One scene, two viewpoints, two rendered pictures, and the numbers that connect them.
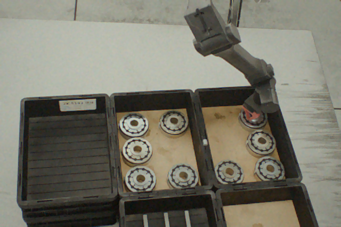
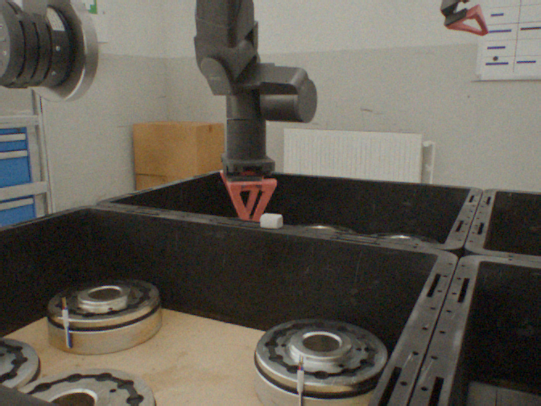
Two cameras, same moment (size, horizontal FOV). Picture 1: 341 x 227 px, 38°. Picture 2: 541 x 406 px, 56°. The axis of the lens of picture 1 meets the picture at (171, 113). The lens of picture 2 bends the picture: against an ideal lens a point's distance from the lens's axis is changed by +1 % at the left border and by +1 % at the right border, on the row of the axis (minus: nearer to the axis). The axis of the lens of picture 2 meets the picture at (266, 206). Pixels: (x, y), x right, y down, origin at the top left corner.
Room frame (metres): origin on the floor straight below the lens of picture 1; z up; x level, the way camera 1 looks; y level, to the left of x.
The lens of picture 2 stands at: (0.58, 0.22, 1.06)
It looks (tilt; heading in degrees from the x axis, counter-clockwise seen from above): 13 degrees down; 312
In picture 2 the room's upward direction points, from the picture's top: straight up
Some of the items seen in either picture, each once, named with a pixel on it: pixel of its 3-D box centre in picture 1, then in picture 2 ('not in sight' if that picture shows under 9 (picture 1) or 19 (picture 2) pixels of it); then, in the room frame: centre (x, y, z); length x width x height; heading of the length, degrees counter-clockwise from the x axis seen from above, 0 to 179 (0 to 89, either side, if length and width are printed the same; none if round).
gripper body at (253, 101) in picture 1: (261, 95); (246, 144); (1.08, -0.30, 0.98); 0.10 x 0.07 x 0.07; 143
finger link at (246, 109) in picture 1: (253, 110); (249, 195); (1.07, -0.29, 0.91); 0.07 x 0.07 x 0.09; 53
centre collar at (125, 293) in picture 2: (173, 121); (105, 295); (1.00, -0.01, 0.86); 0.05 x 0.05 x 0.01
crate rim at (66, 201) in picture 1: (66, 146); not in sight; (0.79, 0.31, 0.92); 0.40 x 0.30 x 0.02; 16
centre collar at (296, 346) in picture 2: (183, 175); (320, 345); (0.78, -0.07, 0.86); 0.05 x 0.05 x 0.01
